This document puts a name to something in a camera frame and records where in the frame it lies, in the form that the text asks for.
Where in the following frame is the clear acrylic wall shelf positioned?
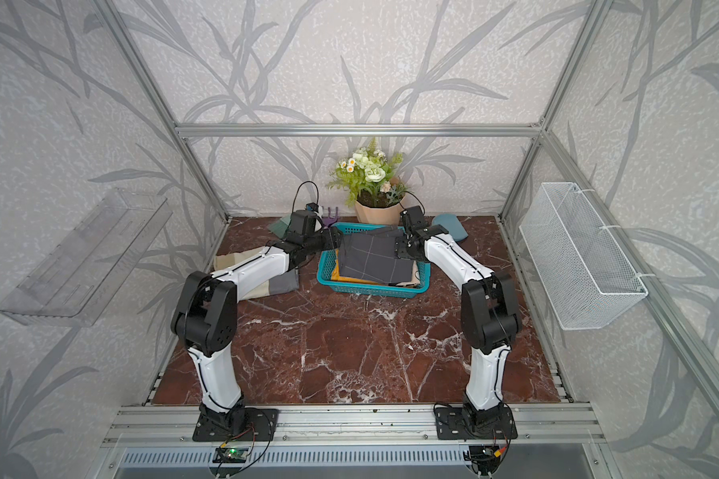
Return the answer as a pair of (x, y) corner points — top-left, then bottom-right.
(0, 188), (173, 327)

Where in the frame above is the dark grey checked pillowcase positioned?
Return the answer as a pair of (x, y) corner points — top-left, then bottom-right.
(338, 227), (415, 285)

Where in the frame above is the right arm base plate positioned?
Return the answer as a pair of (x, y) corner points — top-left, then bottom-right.
(433, 402), (518, 441)

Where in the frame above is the orange cartoon pillowcase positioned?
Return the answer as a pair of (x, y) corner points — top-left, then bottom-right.
(331, 249), (421, 287)

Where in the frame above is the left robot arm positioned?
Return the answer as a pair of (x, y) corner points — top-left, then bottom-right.
(171, 210), (343, 422)

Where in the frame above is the blue toy scoop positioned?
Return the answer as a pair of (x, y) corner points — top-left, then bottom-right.
(433, 214), (469, 243)

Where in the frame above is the white wire wall basket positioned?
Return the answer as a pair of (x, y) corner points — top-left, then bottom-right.
(519, 183), (648, 331)

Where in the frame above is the teal plastic basket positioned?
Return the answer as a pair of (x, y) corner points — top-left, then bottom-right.
(317, 249), (431, 299)

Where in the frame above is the purple toy rake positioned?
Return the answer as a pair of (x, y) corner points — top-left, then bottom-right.
(320, 207), (341, 228)

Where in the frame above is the right controller board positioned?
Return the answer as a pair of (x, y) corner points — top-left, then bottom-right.
(463, 445), (508, 467)

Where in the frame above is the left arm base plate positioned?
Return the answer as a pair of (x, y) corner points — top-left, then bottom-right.
(192, 404), (280, 442)

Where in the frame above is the controller board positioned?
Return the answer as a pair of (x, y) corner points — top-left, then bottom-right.
(212, 445), (252, 465)
(463, 445), (508, 467)

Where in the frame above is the aluminium front rail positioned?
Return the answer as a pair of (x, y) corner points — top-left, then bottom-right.
(102, 403), (605, 447)

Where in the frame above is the left controller board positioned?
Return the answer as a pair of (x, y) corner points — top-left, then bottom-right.
(212, 445), (252, 465)

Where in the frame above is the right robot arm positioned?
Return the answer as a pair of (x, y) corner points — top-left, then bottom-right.
(395, 207), (522, 418)

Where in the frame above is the green toy dustpan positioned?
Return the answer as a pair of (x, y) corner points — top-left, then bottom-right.
(268, 215), (291, 240)

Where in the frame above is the beige and grey pillowcase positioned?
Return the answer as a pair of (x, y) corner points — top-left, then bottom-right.
(213, 247), (300, 301)

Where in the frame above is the aluminium cage frame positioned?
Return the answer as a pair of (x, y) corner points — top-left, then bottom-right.
(94, 1), (719, 420)

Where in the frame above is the potted artificial flower plant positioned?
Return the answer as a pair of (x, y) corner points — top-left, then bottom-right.
(328, 139), (409, 226)

